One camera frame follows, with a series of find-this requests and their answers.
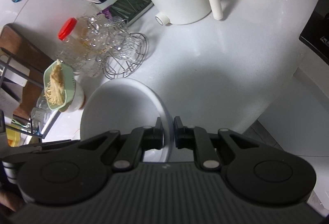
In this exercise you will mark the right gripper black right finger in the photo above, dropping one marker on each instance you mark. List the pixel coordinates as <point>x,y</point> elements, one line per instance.
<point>196,139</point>

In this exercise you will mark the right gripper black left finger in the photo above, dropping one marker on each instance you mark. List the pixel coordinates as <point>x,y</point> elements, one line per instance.
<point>137,142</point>

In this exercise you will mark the light blue plastic bowl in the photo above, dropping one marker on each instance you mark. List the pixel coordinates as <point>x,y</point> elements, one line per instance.
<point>125,104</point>

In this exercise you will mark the person's left hand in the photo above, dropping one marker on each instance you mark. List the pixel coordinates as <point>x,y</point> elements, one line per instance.
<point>10,202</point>

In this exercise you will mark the white rack drip tray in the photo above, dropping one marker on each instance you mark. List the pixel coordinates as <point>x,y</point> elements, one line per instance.
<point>46,125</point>

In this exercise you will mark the yellow detergent jug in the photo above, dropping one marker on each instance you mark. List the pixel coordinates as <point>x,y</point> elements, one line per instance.
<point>15,138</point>

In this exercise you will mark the left clear drinking glass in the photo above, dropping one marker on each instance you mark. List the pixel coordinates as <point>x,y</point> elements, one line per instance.
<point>39,118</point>

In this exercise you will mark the clear drinking glass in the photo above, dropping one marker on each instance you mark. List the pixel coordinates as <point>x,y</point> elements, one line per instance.
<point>39,118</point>
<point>42,103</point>

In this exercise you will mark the white bowl under colander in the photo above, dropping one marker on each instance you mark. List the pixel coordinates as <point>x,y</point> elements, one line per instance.
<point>78,100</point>

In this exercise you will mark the middle clear drinking glass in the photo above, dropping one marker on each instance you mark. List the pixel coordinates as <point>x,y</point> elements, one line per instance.
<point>42,103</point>

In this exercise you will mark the enoki mushroom bunch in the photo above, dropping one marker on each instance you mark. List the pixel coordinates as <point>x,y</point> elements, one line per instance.
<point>54,84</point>

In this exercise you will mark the green plastic colander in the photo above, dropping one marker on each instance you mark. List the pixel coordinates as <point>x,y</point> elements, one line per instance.
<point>69,83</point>

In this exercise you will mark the red lid plastic jar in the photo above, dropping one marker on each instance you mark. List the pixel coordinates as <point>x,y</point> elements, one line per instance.
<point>82,45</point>

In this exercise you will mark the black metal dish rack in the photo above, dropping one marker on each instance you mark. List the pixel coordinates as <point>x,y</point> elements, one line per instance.
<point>12,83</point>

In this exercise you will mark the wooden cutting board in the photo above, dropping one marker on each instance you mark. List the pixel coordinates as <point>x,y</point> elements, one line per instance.
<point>31,61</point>

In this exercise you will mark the black induction cooktop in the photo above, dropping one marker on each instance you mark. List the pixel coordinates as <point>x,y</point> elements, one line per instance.
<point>315,34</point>

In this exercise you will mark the wire glass holder stand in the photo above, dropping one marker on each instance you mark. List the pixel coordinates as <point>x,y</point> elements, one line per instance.
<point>119,52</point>

